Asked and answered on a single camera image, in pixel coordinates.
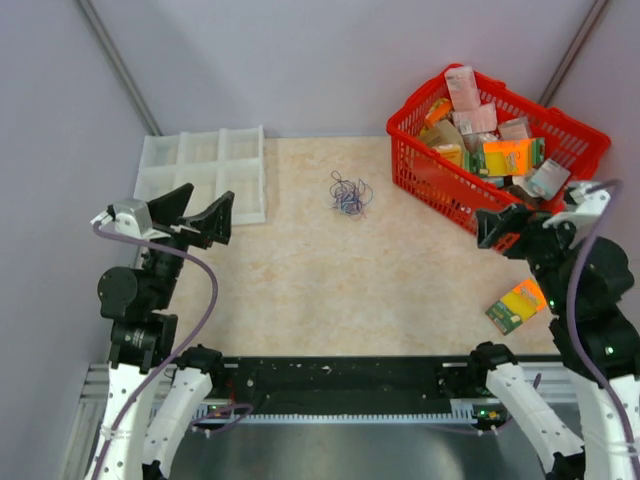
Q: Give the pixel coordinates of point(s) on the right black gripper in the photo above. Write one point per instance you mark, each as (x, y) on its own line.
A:
(526, 221)

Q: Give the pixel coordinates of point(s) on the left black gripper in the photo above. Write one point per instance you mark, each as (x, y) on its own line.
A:
(214, 222)

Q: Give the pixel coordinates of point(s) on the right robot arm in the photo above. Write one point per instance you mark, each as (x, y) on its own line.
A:
(582, 282)

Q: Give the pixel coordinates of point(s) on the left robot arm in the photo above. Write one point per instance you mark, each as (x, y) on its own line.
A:
(154, 385)

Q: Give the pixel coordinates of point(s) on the white compartment tray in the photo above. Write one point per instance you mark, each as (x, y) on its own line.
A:
(214, 162)

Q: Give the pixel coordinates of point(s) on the orange yellow box in basket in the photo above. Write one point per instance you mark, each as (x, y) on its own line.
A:
(509, 158)

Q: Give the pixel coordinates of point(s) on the pale blue box in basket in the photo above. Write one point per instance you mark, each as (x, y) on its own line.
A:
(548, 179)

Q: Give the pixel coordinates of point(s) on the red plastic basket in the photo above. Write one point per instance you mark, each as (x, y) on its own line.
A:
(457, 194)

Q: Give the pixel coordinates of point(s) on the orange green box on table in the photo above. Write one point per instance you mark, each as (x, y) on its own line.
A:
(517, 306)

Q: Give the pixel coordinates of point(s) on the tan cardboard box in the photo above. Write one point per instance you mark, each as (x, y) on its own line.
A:
(446, 140)

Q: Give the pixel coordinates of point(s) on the pink box flat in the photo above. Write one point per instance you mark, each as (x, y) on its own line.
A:
(480, 120)

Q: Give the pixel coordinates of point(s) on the pink box upright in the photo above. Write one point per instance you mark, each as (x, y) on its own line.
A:
(462, 88)

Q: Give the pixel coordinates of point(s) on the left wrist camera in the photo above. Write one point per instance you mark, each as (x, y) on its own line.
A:
(130, 217)

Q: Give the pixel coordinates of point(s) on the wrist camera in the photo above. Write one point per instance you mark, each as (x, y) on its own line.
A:
(130, 217)
(585, 202)

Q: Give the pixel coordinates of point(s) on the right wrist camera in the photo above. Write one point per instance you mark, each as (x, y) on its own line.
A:
(585, 202)

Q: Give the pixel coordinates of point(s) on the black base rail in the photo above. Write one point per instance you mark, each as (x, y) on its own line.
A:
(348, 385)

